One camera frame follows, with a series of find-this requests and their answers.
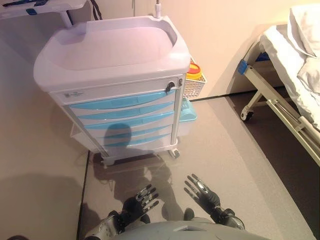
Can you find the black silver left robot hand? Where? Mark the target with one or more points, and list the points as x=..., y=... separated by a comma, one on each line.
x=140, y=203

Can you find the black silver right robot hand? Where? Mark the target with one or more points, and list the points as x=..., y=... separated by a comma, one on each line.
x=205, y=196

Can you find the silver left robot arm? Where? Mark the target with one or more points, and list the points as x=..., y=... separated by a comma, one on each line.
x=107, y=225

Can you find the silver right robot leg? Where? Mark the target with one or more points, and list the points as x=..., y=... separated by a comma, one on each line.
x=188, y=213

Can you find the grey robot torso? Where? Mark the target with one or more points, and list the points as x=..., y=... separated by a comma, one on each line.
x=175, y=230

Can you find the light blue lidded bin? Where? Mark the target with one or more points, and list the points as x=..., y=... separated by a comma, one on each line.
x=187, y=115

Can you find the clear cart side bin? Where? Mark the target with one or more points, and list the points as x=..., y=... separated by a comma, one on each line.
x=77, y=135

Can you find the white lattice basket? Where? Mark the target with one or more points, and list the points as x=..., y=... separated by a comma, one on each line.
x=192, y=87

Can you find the black cart key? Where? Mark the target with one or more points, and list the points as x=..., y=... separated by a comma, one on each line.
x=170, y=86

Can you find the yellow sharps container red lid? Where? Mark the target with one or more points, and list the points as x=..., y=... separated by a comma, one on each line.
x=194, y=71

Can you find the white medical cart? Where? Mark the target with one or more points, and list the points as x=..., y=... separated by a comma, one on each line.
x=112, y=45

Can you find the white sheeted mattress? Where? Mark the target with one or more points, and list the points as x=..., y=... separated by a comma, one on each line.
x=280, y=50

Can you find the white duvet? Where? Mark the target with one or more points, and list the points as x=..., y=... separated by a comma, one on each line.
x=305, y=32

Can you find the metal IV pole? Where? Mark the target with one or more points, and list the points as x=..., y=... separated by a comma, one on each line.
x=157, y=8

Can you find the white overbed table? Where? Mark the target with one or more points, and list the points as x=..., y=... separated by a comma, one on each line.
x=37, y=7

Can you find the white hospital bed frame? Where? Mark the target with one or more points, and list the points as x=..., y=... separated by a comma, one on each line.
x=255, y=77

